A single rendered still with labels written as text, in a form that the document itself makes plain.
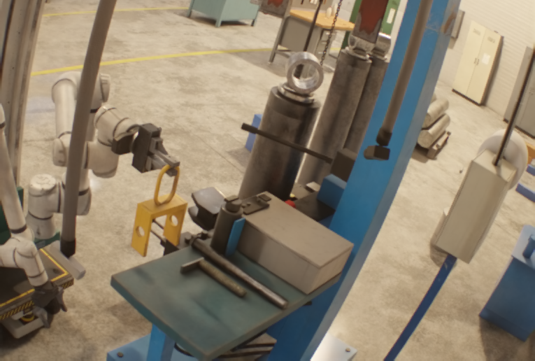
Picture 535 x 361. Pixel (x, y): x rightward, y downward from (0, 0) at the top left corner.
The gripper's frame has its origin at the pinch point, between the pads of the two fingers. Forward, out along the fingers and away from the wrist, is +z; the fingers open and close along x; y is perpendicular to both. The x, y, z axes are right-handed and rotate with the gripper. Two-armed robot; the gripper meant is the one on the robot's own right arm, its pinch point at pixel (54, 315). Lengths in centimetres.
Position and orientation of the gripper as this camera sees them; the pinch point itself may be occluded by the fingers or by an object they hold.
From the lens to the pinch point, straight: 216.8
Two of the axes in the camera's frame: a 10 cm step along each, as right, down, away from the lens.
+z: 1.4, 9.2, 3.6
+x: -3.7, 3.9, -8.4
